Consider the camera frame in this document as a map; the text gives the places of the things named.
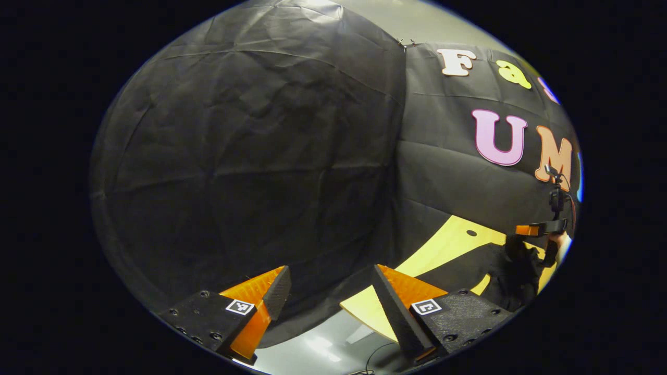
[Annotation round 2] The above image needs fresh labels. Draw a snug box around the thin black floor cable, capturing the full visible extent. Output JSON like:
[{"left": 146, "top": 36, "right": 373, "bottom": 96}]
[{"left": 350, "top": 341, "right": 398, "bottom": 375}]

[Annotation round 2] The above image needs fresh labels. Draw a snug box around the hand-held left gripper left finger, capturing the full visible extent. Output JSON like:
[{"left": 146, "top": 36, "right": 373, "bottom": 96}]
[{"left": 156, "top": 266, "right": 292, "bottom": 365}]

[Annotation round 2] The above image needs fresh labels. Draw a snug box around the black button cardigan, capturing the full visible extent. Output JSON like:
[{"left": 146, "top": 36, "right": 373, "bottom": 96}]
[{"left": 414, "top": 234, "right": 555, "bottom": 313}]

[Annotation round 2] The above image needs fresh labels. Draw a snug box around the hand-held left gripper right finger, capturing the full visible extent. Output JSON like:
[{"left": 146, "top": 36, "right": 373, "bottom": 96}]
[{"left": 372, "top": 264, "right": 515, "bottom": 364}]

